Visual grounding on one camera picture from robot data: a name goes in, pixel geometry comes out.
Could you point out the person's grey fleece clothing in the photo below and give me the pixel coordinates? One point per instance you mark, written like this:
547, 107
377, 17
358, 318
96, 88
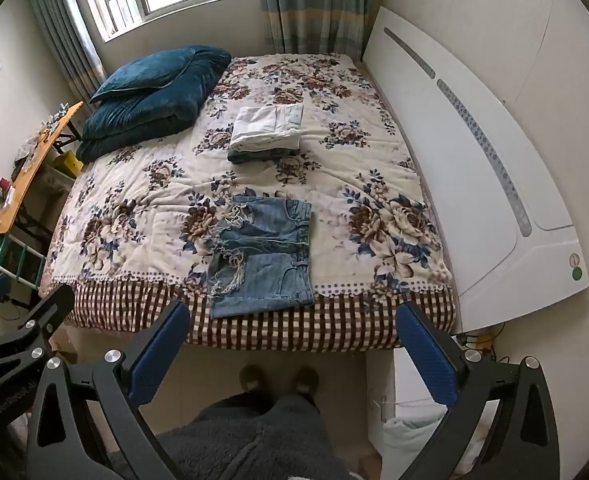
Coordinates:
254, 440

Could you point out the floral blanket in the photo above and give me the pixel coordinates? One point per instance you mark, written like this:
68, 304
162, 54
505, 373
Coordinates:
139, 195

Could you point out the blue denim shorts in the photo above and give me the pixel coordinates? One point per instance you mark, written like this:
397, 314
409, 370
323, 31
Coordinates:
264, 255

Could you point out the white bedside cabinet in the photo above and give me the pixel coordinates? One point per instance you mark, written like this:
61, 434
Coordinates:
387, 395

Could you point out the brown checked bed sheet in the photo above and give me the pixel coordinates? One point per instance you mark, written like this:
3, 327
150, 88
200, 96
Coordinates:
344, 322

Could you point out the folded dark blue quilt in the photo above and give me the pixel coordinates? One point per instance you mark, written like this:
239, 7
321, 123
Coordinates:
139, 120

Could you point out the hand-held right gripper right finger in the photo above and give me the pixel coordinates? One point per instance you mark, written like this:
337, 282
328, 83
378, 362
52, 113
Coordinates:
427, 355

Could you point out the person's grey slipper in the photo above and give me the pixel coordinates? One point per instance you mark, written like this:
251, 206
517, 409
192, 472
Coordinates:
253, 377
307, 379

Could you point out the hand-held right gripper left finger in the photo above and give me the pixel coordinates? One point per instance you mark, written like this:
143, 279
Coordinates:
158, 347

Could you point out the teal striped curtain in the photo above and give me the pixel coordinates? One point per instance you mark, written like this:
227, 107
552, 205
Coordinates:
69, 35
319, 5

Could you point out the green and white rack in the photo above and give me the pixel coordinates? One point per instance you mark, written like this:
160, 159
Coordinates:
12, 262

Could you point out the folded white pants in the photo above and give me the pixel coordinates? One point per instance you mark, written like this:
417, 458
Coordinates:
267, 122

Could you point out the dark blue velvet pillow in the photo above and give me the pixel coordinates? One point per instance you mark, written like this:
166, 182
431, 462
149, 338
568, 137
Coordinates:
144, 72

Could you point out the white cloth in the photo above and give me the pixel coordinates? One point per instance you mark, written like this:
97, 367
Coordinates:
414, 445

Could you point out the white headboard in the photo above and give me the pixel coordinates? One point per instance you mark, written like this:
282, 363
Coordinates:
474, 200

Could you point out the red container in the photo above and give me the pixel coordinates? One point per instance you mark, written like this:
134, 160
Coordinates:
5, 185

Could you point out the yellow box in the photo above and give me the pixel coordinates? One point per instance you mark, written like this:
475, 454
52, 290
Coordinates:
68, 165

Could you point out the folded dark pants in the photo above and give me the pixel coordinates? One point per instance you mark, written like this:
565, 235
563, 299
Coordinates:
259, 155

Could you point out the orange wooden folding desk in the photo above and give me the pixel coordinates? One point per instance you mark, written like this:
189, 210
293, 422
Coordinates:
29, 175

